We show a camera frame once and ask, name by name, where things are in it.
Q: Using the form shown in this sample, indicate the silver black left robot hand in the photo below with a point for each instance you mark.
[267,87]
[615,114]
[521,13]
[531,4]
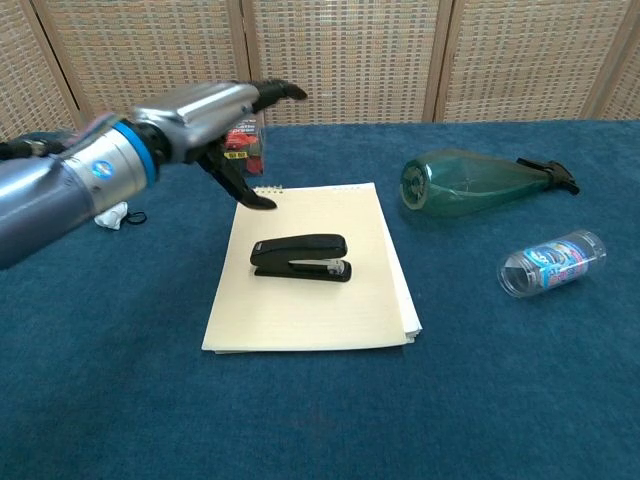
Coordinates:
[205,117]

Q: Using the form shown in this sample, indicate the black stapler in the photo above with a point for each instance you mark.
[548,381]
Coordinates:
[300,250]

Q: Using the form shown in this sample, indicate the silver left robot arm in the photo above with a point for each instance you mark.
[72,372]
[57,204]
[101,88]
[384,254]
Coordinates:
[65,185]

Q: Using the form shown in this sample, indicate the cream paper stack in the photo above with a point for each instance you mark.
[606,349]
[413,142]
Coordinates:
[310,310]

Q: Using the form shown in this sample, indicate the clear box of capsules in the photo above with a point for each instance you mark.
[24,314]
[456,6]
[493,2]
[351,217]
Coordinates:
[250,145]

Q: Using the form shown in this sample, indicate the woven folding screen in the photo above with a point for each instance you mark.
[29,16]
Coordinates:
[400,55]

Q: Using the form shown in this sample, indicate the green spray bottle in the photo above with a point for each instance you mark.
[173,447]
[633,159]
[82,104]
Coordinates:
[460,187]

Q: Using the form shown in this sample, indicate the blue table cloth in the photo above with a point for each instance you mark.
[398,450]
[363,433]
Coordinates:
[320,400]

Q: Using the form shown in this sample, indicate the clear plastic jar blue label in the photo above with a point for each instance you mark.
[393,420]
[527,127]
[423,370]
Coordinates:
[555,262]

